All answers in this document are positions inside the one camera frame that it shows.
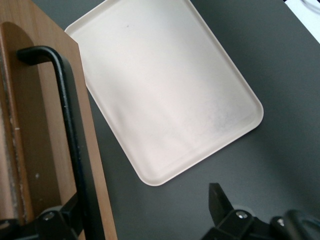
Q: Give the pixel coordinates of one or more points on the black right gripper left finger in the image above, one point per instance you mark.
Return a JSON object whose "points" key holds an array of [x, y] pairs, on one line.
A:
{"points": [[63, 217]]}

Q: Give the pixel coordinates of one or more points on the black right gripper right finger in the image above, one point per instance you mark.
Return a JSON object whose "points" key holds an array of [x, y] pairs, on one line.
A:
{"points": [[222, 212]]}

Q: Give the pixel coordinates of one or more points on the wooden drawer front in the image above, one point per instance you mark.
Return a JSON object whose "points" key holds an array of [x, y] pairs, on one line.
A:
{"points": [[47, 140]]}

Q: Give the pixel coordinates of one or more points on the white rectangular plastic tray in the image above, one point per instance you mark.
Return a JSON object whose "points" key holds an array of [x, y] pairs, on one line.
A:
{"points": [[165, 90]]}

